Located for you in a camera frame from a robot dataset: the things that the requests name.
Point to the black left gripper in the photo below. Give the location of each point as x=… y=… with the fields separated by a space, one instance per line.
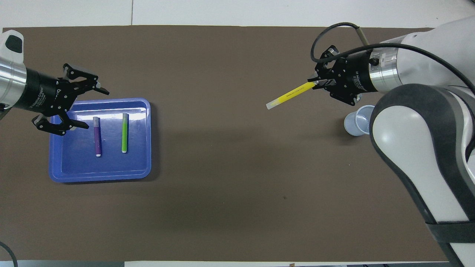
x=41 y=92

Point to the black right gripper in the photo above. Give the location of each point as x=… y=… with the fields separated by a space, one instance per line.
x=356 y=78

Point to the yellow pen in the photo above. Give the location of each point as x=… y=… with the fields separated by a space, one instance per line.
x=291 y=95

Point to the purple pen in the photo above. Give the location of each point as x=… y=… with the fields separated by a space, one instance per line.
x=97 y=139

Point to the green pen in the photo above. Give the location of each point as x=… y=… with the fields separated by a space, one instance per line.
x=125 y=137

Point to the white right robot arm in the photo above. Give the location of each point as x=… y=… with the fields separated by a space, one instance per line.
x=419 y=141

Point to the blue plastic tray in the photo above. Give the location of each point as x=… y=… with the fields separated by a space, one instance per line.
x=111 y=163

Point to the translucent plastic cup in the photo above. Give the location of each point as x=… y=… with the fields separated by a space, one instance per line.
x=356 y=122

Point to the brown table mat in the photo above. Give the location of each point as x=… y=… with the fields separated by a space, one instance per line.
x=222 y=185

